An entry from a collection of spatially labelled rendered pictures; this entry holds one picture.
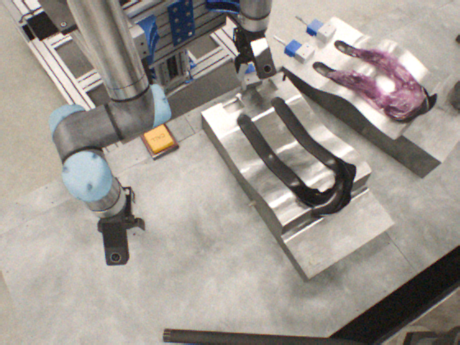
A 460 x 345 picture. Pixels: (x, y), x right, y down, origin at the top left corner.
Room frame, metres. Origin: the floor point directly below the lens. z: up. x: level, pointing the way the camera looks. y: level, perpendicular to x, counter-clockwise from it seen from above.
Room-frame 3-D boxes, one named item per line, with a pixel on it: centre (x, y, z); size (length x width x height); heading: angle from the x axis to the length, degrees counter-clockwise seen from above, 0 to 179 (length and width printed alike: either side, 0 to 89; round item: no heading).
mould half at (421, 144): (0.69, -0.42, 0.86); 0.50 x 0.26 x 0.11; 51
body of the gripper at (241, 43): (0.73, -0.04, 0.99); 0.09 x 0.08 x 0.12; 21
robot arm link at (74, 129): (0.35, 0.28, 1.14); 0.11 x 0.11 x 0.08; 29
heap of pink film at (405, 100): (0.68, -0.41, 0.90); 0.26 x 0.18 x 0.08; 51
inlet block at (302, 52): (0.81, -0.17, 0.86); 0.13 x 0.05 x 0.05; 51
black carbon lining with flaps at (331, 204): (0.44, -0.16, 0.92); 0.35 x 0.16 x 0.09; 33
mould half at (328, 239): (0.42, -0.16, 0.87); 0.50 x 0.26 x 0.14; 33
